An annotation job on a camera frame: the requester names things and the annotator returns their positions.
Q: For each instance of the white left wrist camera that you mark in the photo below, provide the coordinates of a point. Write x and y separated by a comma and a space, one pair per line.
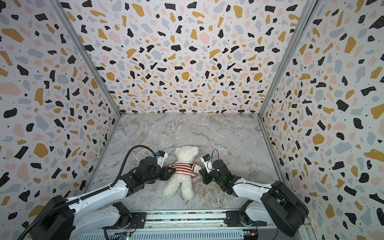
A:
161, 157

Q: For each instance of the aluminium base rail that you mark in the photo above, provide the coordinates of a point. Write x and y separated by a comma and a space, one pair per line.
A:
181, 220

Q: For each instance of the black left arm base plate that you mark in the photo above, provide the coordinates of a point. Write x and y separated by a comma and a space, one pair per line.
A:
133, 221

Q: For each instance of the red white striped knit sweater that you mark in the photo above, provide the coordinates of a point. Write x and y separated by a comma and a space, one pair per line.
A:
185, 169

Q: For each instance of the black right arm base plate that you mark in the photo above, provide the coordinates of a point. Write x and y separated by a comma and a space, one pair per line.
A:
238, 219

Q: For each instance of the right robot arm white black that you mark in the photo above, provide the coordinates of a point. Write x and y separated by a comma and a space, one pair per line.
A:
274, 204

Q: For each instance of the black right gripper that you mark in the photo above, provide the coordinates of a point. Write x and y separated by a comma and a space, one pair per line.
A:
208, 173

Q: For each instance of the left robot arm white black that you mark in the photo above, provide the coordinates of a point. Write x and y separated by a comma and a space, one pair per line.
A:
65, 219

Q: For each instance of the white plush teddy bear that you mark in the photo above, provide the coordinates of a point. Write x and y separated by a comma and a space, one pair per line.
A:
185, 154

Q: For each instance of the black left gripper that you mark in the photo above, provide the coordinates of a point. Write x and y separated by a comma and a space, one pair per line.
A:
167, 172

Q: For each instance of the white ribbed vent strip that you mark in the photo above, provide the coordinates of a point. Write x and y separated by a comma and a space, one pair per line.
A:
167, 235

